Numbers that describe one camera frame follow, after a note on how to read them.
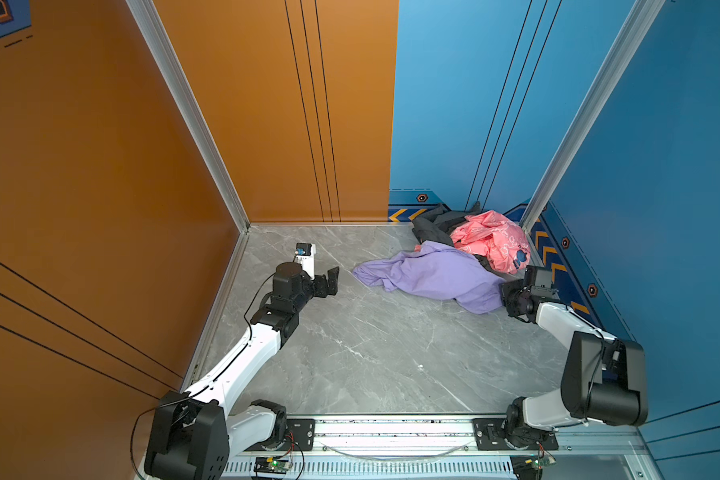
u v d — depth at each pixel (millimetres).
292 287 622
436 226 973
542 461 695
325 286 742
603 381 435
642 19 697
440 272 913
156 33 723
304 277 646
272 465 706
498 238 955
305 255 698
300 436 741
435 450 723
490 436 725
